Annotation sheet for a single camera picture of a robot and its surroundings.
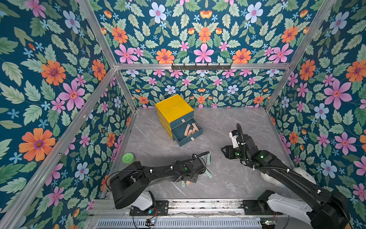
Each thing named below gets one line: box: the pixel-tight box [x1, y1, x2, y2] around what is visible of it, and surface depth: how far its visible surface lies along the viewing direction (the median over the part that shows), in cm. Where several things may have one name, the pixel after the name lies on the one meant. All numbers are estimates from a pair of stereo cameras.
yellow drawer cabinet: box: [155, 93, 204, 147], surface depth 93 cm
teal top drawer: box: [169, 110, 195, 130], surface depth 90 cm
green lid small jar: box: [122, 152, 135, 165], surface depth 90 cm
